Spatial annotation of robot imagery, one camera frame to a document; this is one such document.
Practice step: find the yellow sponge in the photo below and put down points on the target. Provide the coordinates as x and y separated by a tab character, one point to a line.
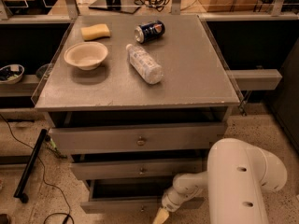
95	31

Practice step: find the white bowl with items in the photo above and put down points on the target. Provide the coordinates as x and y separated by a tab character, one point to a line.
11	74

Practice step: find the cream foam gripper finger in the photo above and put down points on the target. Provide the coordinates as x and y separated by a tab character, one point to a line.
161	216

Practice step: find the grey bottom drawer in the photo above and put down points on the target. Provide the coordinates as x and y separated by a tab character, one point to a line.
140	194

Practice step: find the black monitor stand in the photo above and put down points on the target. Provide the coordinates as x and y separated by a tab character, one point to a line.
122	6

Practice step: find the grey top drawer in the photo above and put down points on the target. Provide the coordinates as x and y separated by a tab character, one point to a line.
133	138

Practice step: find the grey metal beam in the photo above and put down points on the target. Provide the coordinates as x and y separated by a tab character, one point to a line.
256	79

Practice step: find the clear plastic water bottle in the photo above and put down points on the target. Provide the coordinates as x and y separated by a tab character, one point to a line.
144	64

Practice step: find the blue pepsi can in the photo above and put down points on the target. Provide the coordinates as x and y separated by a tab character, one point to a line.
149	31

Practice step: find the black bar on floor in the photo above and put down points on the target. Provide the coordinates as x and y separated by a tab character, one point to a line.
19	192

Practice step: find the grey drawer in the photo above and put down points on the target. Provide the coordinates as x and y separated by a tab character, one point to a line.
133	138
132	169
140	194

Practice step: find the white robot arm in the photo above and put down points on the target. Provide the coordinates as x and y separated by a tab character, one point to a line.
236	177

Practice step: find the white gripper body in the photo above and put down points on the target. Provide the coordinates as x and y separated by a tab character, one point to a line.
171	202

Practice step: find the grey middle drawer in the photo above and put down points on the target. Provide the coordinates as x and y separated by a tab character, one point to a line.
132	169

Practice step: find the grey drawer cabinet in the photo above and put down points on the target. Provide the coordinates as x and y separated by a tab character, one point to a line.
194	88

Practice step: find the beige paper bowl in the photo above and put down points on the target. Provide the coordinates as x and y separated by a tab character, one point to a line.
86	55

